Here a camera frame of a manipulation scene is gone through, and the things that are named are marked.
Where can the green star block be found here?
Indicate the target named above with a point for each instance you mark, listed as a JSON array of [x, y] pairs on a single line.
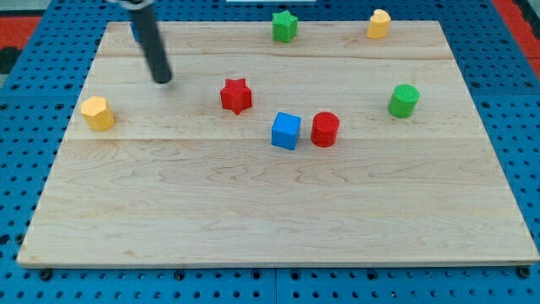
[[284, 26]]

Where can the green cylinder block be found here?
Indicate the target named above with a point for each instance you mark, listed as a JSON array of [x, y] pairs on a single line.
[[403, 100]]

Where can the red cylinder block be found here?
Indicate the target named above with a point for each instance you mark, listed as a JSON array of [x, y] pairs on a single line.
[[324, 129]]

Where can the yellow heart block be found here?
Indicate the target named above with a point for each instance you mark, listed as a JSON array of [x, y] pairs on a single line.
[[379, 24]]

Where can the blue block behind rod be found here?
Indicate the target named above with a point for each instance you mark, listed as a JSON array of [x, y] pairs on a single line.
[[135, 32]]

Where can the yellow hexagon block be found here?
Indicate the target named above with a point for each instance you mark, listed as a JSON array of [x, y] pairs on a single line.
[[97, 113]]

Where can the blue cube block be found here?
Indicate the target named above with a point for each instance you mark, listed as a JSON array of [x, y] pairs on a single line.
[[285, 130]]

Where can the red star block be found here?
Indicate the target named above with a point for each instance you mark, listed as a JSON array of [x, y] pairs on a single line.
[[236, 96]]

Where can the wooden board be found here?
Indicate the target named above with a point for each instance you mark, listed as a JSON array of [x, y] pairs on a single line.
[[179, 182]]

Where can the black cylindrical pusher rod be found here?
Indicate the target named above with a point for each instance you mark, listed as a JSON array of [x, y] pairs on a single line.
[[143, 15]]

